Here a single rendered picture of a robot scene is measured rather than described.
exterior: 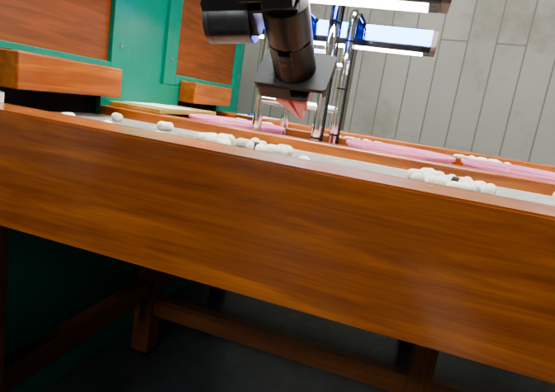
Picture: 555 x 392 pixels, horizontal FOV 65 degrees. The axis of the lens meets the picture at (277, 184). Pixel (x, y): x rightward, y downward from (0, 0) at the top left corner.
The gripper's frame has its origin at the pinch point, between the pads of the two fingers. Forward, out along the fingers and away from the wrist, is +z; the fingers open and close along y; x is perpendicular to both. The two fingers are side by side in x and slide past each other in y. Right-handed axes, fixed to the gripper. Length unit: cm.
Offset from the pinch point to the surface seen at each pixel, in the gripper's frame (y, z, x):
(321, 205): -8.0, -3.9, 17.0
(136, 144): 18.8, -6.4, 14.8
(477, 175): -30.0, 26.7, -12.5
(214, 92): 55, 60, -52
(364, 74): 20, 140, -148
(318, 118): 5.0, 26.8, -20.6
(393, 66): 4, 135, -152
